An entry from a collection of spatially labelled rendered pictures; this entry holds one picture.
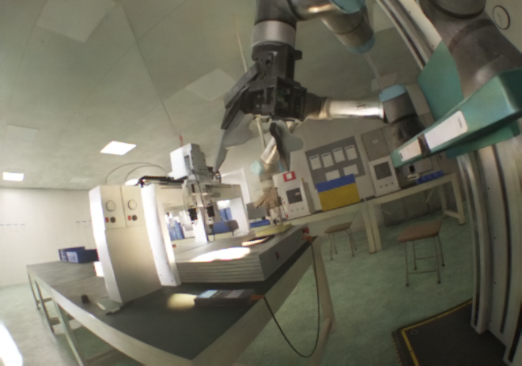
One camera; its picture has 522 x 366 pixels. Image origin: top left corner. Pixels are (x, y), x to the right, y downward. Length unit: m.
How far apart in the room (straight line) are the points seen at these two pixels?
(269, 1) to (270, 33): 0.07
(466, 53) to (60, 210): 8.27
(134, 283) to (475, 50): 1.17
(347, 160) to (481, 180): 4.39
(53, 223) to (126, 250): 7.08
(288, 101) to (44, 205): 7.89
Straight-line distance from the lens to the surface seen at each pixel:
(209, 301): 0.70
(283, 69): 0.34
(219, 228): 4.20
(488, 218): 0.85
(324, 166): 5.08
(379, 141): 4.68
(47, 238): 7.92
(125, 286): 0.97
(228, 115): 0.34
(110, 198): 0.97
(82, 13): 2.28
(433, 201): 4.86
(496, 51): 0.41
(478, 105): 0.40
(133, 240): 1.00
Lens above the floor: 1.01
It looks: 10 degrees up
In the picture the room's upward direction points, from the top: 14 degrees counter-clockwise
